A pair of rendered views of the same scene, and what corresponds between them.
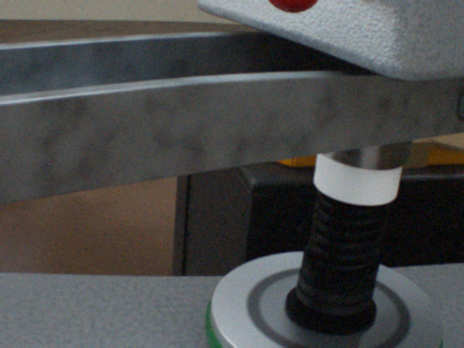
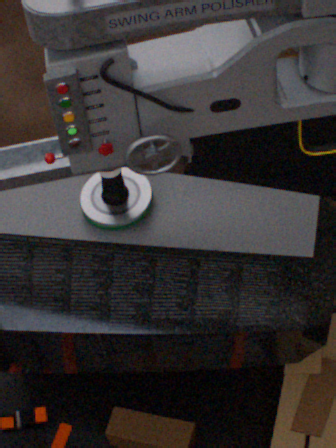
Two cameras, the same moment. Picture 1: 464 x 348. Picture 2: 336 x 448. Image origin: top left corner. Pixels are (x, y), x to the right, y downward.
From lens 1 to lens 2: 2.07 m
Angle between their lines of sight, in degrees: 39
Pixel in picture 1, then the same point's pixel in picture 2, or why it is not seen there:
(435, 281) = (186, 184)
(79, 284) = not seen: hidden behind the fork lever
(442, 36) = (82, 167)
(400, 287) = (144, 191)
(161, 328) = (79, 185)
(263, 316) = (94, 193)
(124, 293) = not seen: hidden behind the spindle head
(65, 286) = not seen: hidden behind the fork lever
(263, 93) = (52, 171)
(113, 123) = (23, 179)
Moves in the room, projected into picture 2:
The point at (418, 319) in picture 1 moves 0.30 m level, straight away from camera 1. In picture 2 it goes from (138, 206) to (211, 149)
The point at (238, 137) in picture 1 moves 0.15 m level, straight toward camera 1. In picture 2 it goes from (49, 177) to (21, 217)
